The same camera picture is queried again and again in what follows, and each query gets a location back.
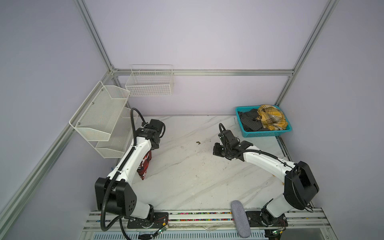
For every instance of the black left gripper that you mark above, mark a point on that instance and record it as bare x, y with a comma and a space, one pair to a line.
155, 148

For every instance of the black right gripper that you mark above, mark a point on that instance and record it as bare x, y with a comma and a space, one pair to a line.
215, 149

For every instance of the red black plaid shirt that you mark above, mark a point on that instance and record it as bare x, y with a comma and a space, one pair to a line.
143, 167

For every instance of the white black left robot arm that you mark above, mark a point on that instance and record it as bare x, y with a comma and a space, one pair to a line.
115, 197

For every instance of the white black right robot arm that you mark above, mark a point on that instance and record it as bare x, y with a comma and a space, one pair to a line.
300, 186

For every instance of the dark grey shirt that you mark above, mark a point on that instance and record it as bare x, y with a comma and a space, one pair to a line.
250, 121

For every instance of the white mesh lower shelf bin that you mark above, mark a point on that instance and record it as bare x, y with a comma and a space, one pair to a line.
120, 139

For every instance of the white mesh shelf bin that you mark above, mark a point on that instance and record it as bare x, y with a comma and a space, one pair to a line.
120, 139
97, 117

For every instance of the teal plastic basket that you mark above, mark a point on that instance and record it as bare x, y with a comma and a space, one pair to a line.
259, 134

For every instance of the yellow plaid shirt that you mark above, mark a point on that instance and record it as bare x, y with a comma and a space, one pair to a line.
272, 118

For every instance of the white mesh upper shelf bin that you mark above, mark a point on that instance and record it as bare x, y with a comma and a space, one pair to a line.
97, 117

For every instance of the grey foam microphone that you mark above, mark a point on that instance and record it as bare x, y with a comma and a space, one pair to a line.
240, 219

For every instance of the white wire wall basket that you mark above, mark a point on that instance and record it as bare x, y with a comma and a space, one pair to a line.
150, 80

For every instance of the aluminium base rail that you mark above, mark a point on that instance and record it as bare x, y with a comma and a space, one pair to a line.
214, 225

